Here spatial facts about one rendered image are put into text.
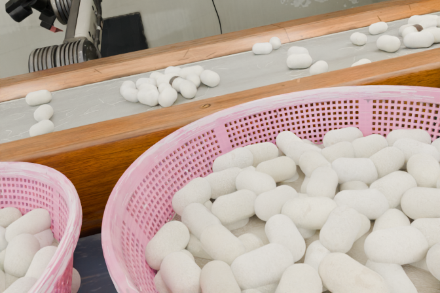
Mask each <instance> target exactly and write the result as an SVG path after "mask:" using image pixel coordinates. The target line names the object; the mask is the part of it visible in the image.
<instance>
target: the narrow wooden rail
mask: <svg viewBox="0 0 440 293"><path fill-rule="evenodd" d="M377 85H388V86H421V87H430V88H440V47H439V48H434V49H430V50H425V51H421V52H416V53H412V54H407V55H403V56H398V57H394V58H389V59H385V60H380V61H374V62H371V63H365V64H362V65H356V66H353V67H347V68H344V69H338V70H335V71H329V72H326V73H320V74H317V75H311V76H307V77H302V78H296V79H293V80H288V81H284V82H279V83H275V84H269V85H266V86H261V87H257V88H252V89H248V90H242V91H239V92H234V93H230V94H225V95H219V96H215V97H210V98H206V99H201V100H198V101H192V102H188V103H183V104H179V105H174V106H171V107H165V108H161V109H156V110H152V111H147V112H141V113H138V114H133V115H129V116H123V117H120V118H114V119H111V120H106V121H102V122H96V123H93V124H87V125H84V126H78V127H75V128H69V129H64V130H60V131H55V132H51V133H46V134H42V135H37V136H33V137H28V138H24V139H19V140H15V141H10V142H6V143H1V144H0V162H28V163H33V164H40V165H45V166H47V167H51V168H53V169H55V170H57V171H59V172H60V173H62V174H63V175H65V176H66V177H67V178H68V179H69V180H70V181H71V182H72V184H73V185H74V187H75V189H76V191H77V193H78V196H79V199H80V202H81V207H82V225H81V231H80V235H79V238H82V237H87V236H90V235H95V234H98V233H101V227H102V220H103V214H104V211H105V206H106V205H107V201H108V199H109V196H110V195H111V192H112V191H113V189H114V187H115V185H116V183H117V182H118V181H119V179H120V178H121V177H122V175H123V174H124V172H125V171H126V170H127V169H128V168H129V167H130V166H131V165H132V164H133V163H134V162H135V161H136V160H137V159H138V158H139V157H140V156H141V155H142V154H143V153H144V152H145V151H146V150H148V149H149V148H151V147H152V146H153V145H155V144H156V143H157V142H159V141H160V140H162V139H163V138H165V137H167V136H168V135H169V134H171V133H173V132H175V131H177V130H178V129H180V128H182V127H184V126H186V125H188V124H190V123H192V122H194V121H197V120H199V119H201V118H203V117H205V116H208V115H211V114H213V113H215V112H219V111H222V110H224V109H227V108H230V107H233V106H237V105H240V104H243V103H247V102H250V101H255V100H258V99H262V98H266V97H272V96H275V95H281V94H288V93H292V92H299V91H305V90H315V89H320V88H334V87H343V86H377Z"/></svg>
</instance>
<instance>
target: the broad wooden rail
mask: <svg viewBox="0 0 440 293"><path fill-rule="evenodd" d="M435 12H440V0H390V1H384V2H380V3H374V4H370V5H364V6H360V7H354V8H350V9H344V10H338V11H334V12H328V13H325V14H319V15H315V16H309V17H305V18H299V19H295V20H289V21H285V22H279V23H275V24H269V25H265V26H259V27H253V28H249V29H243V30H240V31H233V32H230V33H224V34H220V35H214V36H210V37H204V38H200V39H195V40H191V41H185V42H181V43H175V44H169V45H165V46H159V47H155V48H149V49H145V50H139V51H135V52H129V53H125V54H119V55H116V56H109V57H106V58H100V59H96V60H90V61H84V62H81V63H74V64H70V65H64V66H60V67H54V68H50V69H44V70H40V71H34V72H30V73H24V74H21V75H14V76H11V77H5V78H0V103H2V102H6V101H12V100H15V99H21V98H25V97H26V96H27V95H28V93H30V92H36V91H39V90H48V91H49V92H56V91H60V90H65V89H69V88H75V87H79V86H84V85H88V84H94V83H98V82H103V81H107V80H113V79H116V78H122V77H129V76H132V75H138V74H142V73H148V72H151V71H157V70H161V69H166V68H167V67H170V66H172V67H176V66H180V65H185V64H189V63H195V62H199V61H204V60H210V59H214V58H220V57H223V56H229V55H233V54H239V53H242V52H249V51H252V50H253V45H254V44H256V43H269V41H270V39H271V38H272V37H277V38H279V40H280V42H281V44H287V43H292V42H296V41H302V40H305V39H311V38H315V37H321V36H324V35H330V34H334V33H340V32H343V31H350V30H353V29H359V28H363V27H369V26H370V25H372V24H375V23H378V22H385V23H388V22H393V21H397V20H403V19H407V18H410V17H411V16H414V15H417V16H422V15H425V14H431V13H435Z"/></svg>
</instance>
